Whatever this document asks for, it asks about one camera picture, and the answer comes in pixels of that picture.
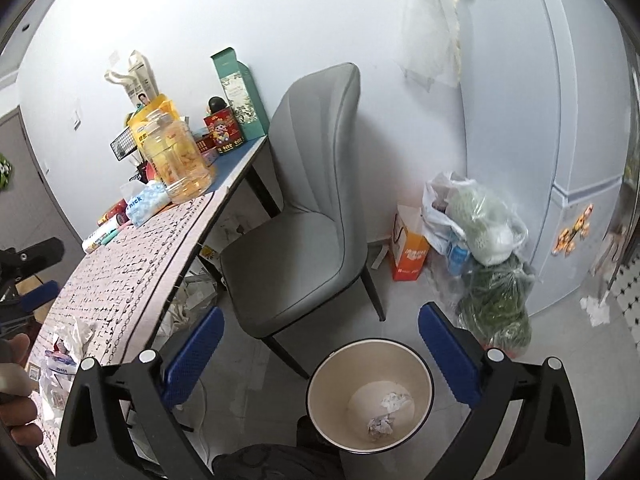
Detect white tissue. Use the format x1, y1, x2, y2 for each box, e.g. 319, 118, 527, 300
579, 295, 610, 327
39, 318, 96, 429

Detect white round trash bin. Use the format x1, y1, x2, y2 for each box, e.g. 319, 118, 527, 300
306, 338, 435, 455

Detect person's left hand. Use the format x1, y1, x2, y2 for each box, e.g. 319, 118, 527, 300
1, 334, 43, 448

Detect grey door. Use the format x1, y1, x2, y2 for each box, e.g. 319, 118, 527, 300
0, 110, 84, 266

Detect bag of green vegetables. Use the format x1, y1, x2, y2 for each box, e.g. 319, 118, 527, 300
456, 254, 536, 358

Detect patterned pink tablecloth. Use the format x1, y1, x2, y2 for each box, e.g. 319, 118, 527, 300
27, 190, 225, 475

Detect white roll package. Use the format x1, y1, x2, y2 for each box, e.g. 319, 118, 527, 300
81, 223, 117, 255

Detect crumpled paper in bin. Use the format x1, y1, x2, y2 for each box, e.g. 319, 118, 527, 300
368, 392, 413, 441

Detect grey upholstered chair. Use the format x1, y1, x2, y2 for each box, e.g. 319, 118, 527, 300
220, 63, 386, 379

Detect orange paper bag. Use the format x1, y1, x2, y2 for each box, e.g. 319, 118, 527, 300
390, 205, 430, 282

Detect blue tissue pack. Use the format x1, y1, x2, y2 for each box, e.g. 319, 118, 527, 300
120, 180, 170, 226

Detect white tissue on floor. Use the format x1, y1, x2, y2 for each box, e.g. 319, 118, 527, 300
579, 295, 610, 327

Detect clear bag white contents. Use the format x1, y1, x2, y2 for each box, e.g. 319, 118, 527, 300
421, 172, 528, 266

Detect clear plastic jar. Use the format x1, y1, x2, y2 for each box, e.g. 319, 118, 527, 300
144, 119, 214, 205

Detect yellow snack bag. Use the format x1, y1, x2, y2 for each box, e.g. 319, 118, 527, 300
127, 93, 180, 160

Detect red tin can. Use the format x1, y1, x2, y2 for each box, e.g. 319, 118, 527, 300
204, 106, 245, 155

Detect white refrigerator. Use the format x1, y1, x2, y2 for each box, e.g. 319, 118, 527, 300
458, 0, 632, 313

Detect green tall box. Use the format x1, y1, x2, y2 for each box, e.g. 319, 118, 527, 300
212, 48, 269, 141

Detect white mesh bag on fridge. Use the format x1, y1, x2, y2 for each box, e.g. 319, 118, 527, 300
398, 0, 461, 88

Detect black wire mesh rack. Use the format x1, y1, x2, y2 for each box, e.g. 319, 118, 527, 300
110, 127, 138, 162

